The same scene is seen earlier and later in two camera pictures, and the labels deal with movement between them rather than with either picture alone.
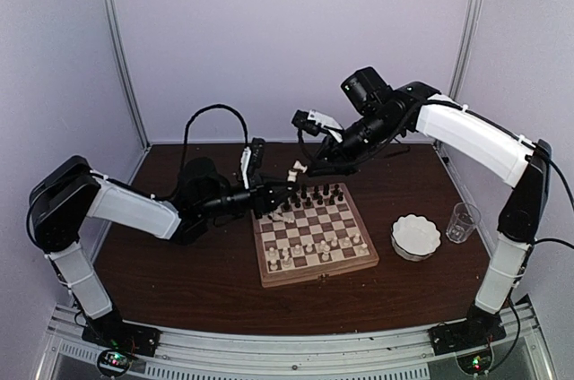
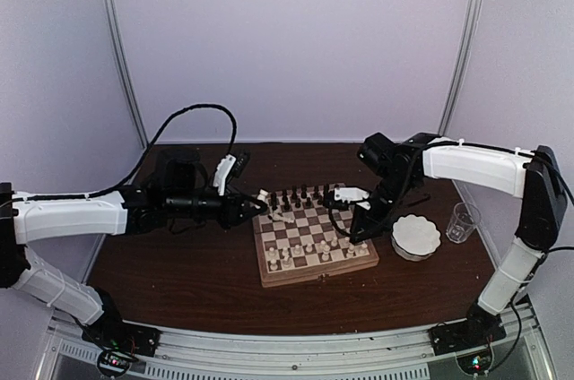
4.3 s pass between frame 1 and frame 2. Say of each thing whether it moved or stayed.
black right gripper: moved
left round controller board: stayed
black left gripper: moved
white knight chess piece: stayed
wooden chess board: stayed
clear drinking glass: stayed
